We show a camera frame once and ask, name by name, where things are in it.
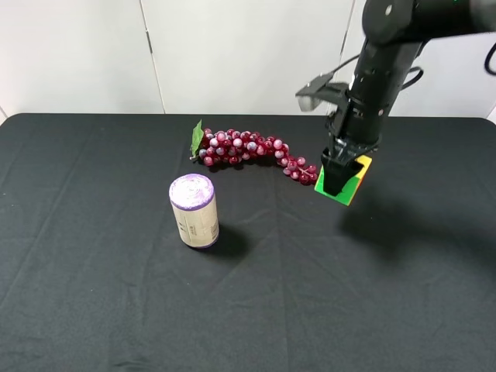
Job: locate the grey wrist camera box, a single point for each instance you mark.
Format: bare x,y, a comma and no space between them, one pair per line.
314,95

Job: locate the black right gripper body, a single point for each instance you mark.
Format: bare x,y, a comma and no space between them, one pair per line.
361,109

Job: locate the black tablecloth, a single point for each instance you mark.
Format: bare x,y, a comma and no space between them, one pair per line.
95,276

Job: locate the purple-topped paper-wrapped roll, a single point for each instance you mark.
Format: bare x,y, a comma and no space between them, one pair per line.
192,197

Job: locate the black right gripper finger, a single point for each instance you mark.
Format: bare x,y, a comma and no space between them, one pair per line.
336,175
365,162

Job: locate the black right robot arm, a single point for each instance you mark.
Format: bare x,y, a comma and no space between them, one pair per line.
395,34

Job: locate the red artificial grape bunch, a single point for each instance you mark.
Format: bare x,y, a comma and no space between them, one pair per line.
234,147

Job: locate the multicolour puzzle cube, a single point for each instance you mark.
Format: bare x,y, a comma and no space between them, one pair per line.
348,190

